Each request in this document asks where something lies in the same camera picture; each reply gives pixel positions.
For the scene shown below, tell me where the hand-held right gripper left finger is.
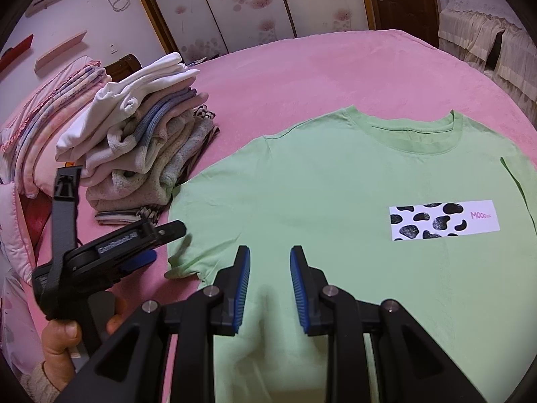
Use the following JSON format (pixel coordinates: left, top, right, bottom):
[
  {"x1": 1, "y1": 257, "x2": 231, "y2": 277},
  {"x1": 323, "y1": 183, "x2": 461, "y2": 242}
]
[{"x1": 54, "y1": 245, "x2": 251, "y2": 403}]

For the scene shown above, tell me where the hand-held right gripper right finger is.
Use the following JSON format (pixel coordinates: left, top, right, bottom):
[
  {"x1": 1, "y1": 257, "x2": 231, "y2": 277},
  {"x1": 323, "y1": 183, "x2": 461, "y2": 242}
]
[{"x1": 289, "y1": 245, "x2": 483, "y2": 403}]

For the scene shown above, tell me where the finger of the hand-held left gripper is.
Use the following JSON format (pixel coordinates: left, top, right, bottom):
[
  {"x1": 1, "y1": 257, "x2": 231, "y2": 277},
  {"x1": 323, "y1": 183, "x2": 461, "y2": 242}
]
[
  {"x1": 145, "y1": 220, "x2": 187, "y2": 246},
  {"x1": 119, "y1": 249, "x2": 158, "y2": 275}
]

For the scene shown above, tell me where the green t-shirt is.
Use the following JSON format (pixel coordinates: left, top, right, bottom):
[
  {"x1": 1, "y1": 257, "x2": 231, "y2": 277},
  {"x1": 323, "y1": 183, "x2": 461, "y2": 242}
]
[{"x1": 164, "y1": 107, "x2": 537, "y2": 403}]

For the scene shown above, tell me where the person's left forearm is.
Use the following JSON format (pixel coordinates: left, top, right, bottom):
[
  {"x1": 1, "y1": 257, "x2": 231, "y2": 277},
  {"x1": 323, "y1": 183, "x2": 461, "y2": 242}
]
[{"x1": 19, "y1": 361, "x2": 63, "y2": 403}]

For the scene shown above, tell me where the stack of folded clothes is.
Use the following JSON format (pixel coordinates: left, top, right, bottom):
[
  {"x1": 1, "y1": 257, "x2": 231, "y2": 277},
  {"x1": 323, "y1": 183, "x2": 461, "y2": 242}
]
[{"x1": 54, "y1": 51, "x2": 221, "y2": 225}]

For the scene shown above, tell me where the person's left hand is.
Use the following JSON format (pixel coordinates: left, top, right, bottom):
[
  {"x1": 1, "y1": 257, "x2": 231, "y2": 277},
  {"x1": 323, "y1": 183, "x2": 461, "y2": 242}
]
[{"x1": 41, "y1": 296, "x2": 129, "y2": 392}]

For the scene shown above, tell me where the pale pink floral pillow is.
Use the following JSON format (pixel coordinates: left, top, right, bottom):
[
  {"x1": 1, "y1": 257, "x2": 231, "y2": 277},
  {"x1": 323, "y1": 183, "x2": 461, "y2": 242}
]
[{"x1": 0, "y1": 185, "x2": 49, "y2": 370}]

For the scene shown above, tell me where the striped pink folded quilt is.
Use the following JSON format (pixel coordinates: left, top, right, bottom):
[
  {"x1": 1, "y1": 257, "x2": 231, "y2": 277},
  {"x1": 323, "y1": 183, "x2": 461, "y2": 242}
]
[{"x1": 0, "y1": 55, "x2": 112, "y2": 202}]

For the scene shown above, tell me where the pink bed blanket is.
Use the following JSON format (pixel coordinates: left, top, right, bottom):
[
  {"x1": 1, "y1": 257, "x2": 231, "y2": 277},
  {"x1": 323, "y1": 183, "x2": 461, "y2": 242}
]
[{"x1": 0, "y1": 29, "x2": 537, "y2": 403}]

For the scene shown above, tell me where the floral sliding door wardrobe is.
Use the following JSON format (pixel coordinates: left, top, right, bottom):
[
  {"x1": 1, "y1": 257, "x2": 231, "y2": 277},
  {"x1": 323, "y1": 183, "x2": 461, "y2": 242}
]
[{"x1": 126, "y1": 0, "x2": 378, "y2": 61}]

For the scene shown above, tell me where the cream cloth covered furniture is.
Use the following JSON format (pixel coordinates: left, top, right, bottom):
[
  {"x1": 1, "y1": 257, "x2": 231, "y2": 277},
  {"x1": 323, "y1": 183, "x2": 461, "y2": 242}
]
[{"x1": 436, "y1": 0, "x2": 537, "y2": 114}]

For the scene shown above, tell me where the wooden wall shelf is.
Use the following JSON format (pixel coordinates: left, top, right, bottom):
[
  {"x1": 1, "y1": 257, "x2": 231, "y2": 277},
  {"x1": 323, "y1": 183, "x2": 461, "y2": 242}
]
[{"x1": 35, "y1": 30, "x2": 88, "y2": 75}]

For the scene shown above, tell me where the red wall shelf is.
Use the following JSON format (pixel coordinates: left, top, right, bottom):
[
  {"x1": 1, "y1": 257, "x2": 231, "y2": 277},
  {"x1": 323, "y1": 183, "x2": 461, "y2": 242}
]
[{"x1": 0, "y1": 34, "x2": 34, "y2": 72}]

